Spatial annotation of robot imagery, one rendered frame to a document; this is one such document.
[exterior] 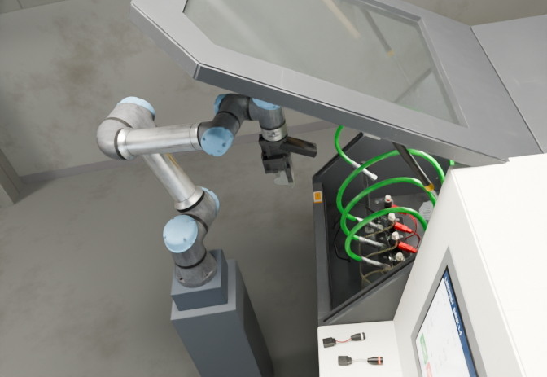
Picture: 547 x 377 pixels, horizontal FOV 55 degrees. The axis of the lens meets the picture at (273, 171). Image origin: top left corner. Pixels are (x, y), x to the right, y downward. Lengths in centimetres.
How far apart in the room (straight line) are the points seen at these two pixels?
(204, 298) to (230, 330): 18
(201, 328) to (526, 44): 143
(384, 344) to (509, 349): 68
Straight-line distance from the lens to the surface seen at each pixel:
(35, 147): 426
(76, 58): 375
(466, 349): 109
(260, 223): 331
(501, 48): 171
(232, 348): 214
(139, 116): 169
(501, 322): 96
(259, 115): 146
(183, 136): 145
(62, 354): 320
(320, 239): 186
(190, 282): 189
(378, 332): 159
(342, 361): 153
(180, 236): 177
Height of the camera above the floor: 233
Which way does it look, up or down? 40 degrees down
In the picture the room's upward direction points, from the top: 14 degrees counter-clockwise
